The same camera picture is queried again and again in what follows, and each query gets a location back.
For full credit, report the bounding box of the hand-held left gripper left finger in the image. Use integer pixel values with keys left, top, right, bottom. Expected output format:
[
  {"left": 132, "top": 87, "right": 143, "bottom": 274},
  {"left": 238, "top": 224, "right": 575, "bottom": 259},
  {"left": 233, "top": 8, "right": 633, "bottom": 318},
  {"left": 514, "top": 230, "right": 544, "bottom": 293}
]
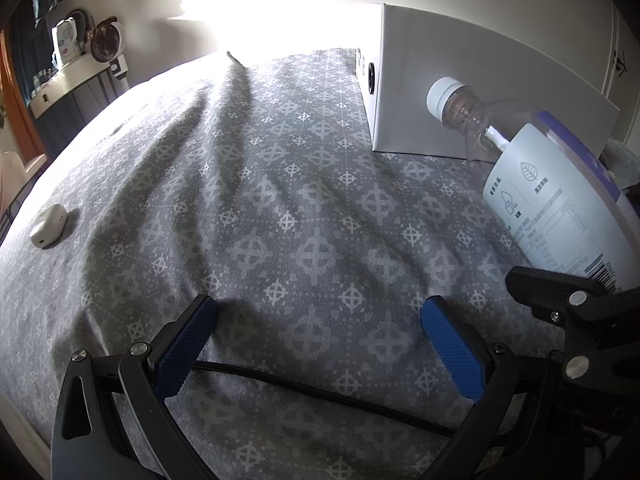
[{"left": 50, "top": 294, "right": 218, "bottom": 480}]

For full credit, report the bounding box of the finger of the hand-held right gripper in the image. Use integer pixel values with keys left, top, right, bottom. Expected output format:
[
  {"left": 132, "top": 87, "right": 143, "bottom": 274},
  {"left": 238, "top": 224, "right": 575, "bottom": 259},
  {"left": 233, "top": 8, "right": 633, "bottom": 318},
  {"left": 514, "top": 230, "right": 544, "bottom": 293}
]
[{"left": 505, "top": 266, "right": 640, "bottom": 386}]

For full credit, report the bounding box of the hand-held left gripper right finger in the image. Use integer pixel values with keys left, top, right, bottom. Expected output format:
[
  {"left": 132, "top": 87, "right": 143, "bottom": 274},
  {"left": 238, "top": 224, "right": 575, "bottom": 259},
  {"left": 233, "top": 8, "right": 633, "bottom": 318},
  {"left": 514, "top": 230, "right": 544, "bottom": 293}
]
[{"left": 421, "top": 296, "right": 566, "bottom": 480}]

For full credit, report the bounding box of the clear bottle white cap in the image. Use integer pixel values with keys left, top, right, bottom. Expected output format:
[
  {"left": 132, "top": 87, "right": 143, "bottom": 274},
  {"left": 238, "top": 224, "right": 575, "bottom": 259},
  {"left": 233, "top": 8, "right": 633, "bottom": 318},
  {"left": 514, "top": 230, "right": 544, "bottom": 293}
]
[{"left": 426, "top": 76, "right": 631, "bottom": 293}]

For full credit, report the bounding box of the white cardboard box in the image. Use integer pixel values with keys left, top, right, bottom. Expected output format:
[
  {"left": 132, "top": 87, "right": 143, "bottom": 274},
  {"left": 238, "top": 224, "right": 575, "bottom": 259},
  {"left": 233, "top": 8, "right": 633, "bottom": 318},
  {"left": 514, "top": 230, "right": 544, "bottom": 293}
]
[{"left": 356, "top": 2, "right": 621, "bottom": 160}]

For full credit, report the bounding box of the grey fluffy cloth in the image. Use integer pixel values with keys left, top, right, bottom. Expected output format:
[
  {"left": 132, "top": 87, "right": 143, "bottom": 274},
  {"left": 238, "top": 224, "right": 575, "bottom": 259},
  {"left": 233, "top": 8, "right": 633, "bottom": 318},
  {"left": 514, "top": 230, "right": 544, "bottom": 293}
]
[{"left": 602, "top": 140, "right": 640, "bottom": 193}]

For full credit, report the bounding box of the grey patterned bed sheet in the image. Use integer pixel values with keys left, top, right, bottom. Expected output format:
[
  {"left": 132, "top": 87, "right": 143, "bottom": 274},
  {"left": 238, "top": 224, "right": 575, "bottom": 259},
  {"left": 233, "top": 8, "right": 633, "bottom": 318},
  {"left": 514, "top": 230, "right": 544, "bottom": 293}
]
[{"left": 0, "top": 47, "right": 640, "bottom": 480}]

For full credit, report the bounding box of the small white earbud case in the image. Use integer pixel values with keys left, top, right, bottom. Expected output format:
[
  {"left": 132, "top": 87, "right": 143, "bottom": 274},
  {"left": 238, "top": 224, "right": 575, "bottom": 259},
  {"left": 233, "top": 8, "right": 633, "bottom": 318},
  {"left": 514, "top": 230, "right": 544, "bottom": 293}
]
[{"left": 29, "top": 203, "right": 68, "bottom": 249}]

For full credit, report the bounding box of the white door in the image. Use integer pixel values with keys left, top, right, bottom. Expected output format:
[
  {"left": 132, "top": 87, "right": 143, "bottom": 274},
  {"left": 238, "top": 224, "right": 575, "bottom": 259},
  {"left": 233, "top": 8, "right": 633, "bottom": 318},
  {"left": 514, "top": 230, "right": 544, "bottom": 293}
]
[{"left": 600, "top": 0, "right": 640, "bottom": 146}]

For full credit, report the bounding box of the white curved shelf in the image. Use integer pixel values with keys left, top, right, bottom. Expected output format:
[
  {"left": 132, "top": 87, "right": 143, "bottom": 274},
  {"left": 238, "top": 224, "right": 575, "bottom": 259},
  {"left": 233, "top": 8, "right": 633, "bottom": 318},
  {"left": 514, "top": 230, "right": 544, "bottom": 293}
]
[{"left": 27, "top": 57, "right": 128, "bottom": 121}]

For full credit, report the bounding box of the small round desk fan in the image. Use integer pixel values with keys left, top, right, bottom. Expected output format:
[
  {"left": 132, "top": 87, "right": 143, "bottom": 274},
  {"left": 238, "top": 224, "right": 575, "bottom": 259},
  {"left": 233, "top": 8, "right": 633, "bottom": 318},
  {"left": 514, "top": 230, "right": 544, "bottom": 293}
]
[{"left": 90, "top": 17, "right": 121, "bottom": 61}]

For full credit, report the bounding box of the white tabletop appliance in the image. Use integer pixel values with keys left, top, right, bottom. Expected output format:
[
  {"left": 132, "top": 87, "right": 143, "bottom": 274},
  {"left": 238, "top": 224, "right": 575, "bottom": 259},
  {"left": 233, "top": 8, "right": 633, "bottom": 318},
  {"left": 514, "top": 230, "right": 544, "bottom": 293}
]
[{"left": 51, "top": 17, "right": 83, "bottom": 68}]

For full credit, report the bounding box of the black braided cable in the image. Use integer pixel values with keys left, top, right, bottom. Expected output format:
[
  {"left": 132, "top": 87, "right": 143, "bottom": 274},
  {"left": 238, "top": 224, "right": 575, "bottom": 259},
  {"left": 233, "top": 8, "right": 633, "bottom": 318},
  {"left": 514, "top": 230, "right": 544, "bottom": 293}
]
[{"left": 192, "top": 357, "right": 456, "bottom": 436}]

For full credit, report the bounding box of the orange wooden frame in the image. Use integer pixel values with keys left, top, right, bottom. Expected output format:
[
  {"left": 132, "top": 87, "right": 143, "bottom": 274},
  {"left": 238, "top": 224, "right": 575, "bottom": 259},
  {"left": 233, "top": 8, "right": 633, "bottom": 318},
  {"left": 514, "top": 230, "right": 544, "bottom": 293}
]
[{"left": 0, "top": 30, "right": 48, "bottom": 161}]

